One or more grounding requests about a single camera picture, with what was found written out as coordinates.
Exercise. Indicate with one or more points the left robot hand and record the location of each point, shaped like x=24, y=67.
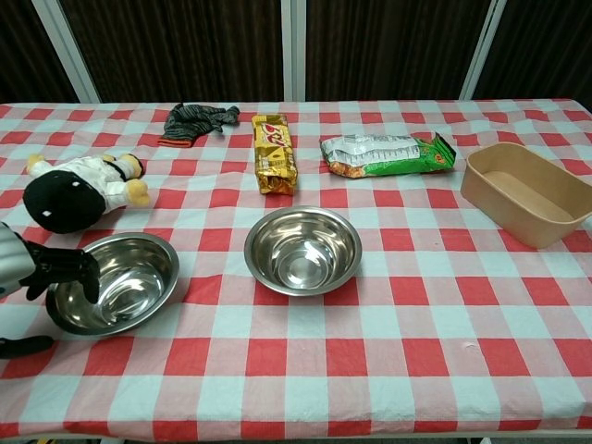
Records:
x=55, y=266

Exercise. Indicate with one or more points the plush doll with black hair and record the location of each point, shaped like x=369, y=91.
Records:
x=65, y=199

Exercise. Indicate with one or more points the grey striped sock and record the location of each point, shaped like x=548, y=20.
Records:
x=185, y=125

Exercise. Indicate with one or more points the dark brown curtain panel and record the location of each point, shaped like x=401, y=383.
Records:
x=18, y=46
x=393, y=46
x=546, y=46
x=176, y=46

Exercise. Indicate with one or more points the yellow biscuit packet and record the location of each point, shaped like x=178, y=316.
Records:
x=275, y=157

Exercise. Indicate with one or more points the red white checkered tablecloth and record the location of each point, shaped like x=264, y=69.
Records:
x=296, y=361

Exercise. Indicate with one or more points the green silver snack bag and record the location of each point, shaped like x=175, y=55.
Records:
x=370, y=157

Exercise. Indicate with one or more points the brown paper food container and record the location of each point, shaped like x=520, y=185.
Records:
x=490, y=185

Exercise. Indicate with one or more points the white frame post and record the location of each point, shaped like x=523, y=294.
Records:
x=484, y=46
x=294, y=46
x=69, y=55

